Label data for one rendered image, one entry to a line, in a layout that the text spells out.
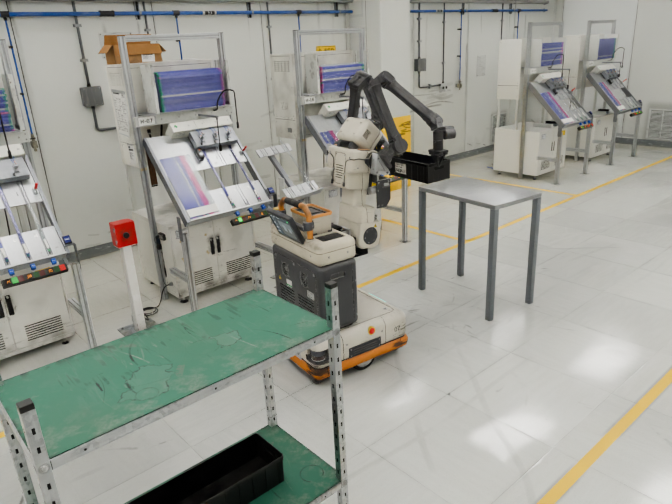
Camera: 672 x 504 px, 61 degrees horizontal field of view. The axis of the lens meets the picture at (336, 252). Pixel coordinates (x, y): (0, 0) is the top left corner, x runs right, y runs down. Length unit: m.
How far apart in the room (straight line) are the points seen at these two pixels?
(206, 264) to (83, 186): 1.72
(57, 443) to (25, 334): 2.58
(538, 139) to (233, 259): 4.52
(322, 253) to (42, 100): 3.29
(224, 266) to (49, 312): 1.28
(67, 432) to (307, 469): 0.95
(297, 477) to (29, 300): 2.37
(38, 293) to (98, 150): 2.05
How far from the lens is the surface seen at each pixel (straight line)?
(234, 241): 4.49
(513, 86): 7.80
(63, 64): 5.58
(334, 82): 5.10
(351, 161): 3.13
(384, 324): 3.32
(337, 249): 2.99
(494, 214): 3.66
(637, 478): 2.88
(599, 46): 9.07
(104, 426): 1.53
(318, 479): 2.15
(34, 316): 4.05
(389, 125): 3.15
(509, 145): 7.90
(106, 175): 5.74
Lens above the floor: 1.79
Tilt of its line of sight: 20 degrees down
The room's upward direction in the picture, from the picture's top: 3 degrees counter-clockwise
